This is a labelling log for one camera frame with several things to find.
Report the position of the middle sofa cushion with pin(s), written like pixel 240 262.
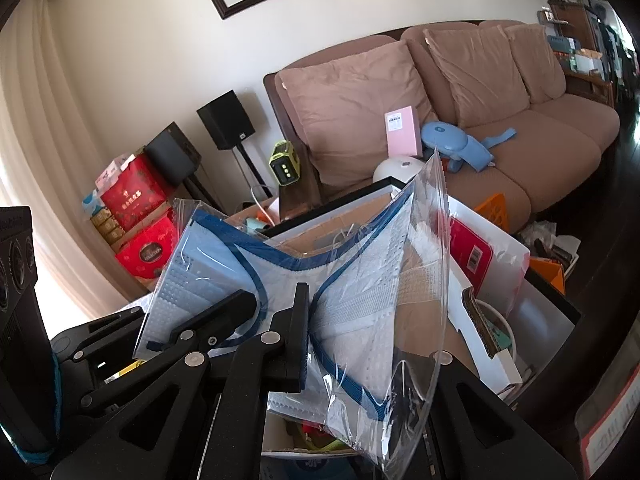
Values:
pixel 479 66

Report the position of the pink booklet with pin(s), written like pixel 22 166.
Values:
pixel 403 133

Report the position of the right black speaker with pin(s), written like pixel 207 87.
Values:
pixel 226 121

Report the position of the white dome lamp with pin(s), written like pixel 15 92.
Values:
pixel 401 168

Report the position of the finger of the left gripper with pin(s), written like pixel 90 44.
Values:
pixel 205 331

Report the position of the orange cardboard box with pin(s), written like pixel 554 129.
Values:
pixel 551 271

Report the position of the right sofa cushion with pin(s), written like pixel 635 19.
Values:
pixel 541 71

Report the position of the green portable speaker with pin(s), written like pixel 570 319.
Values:
pixel 284 163

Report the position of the cardboard box tray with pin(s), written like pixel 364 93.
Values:
pixel 450 309

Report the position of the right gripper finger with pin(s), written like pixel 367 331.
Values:
pixel 288 371

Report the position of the sofa cushion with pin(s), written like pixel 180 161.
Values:
pixel 479 66
pixel 339 108
pixel 541 71

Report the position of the orange plastic basket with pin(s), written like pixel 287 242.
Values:
pixel 494 210

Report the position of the brown fabric sofa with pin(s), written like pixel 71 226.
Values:
pixel 558 144

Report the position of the red chocolate gift box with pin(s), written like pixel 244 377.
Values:
pixel 146 254

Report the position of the left sofa cushion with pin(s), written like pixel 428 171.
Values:
pixel 339 108

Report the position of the black speaker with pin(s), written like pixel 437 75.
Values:
pixel 226 121
pixel 173 155

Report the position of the red tea gift bag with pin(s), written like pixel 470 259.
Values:
pixel 137 192

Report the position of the left black speaker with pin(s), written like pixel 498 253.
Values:
pixel 173 155

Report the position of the face mask plastic bag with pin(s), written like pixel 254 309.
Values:
pixel 377 309

